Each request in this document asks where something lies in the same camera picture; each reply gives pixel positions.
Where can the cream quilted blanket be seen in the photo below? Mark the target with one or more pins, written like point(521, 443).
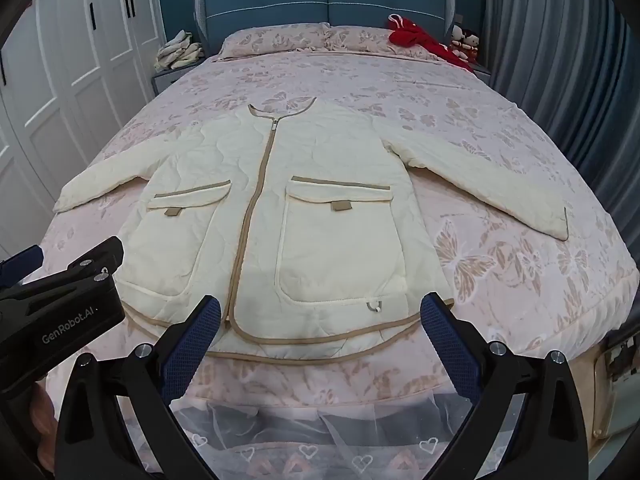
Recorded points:
point(320, 235)

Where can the red garment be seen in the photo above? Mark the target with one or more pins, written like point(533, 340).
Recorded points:
point(415, 35)

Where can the pile of cream clothes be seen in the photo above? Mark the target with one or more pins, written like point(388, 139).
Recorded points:
point(177, 52)

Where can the beige padded bed base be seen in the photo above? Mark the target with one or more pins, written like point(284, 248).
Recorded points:
point(600, 410)

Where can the white panelled wardrobe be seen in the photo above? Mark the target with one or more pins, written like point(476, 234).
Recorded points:
point(65, 85)

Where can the sheer heart lace bed skirt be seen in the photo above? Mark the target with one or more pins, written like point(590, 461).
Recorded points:
point(310, 440)

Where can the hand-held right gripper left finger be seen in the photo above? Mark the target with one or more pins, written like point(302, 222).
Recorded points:
point(192, 345)

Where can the blue-grey nightstand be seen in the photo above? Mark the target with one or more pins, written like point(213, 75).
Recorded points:
point(167, 79)
point(481, 69)

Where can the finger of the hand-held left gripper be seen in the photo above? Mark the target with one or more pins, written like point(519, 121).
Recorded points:
point(22, 262)
point(100, 257)

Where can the pink butterfly printed blanket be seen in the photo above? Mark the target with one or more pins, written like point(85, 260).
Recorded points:
point(500, 270)

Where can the grey curtain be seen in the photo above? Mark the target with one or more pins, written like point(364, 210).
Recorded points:
point(565, 60)

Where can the person's left hand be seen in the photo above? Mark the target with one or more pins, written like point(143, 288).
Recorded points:
point(42, 420)

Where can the pink printed pillow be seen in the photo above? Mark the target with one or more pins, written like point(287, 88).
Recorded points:
point(365, 39)
point(270, 40)

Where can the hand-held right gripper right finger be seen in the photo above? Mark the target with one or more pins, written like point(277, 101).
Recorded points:
point(447, 345)

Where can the plush doll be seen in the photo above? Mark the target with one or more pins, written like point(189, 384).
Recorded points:
point(471, 42)
point(457, 36)

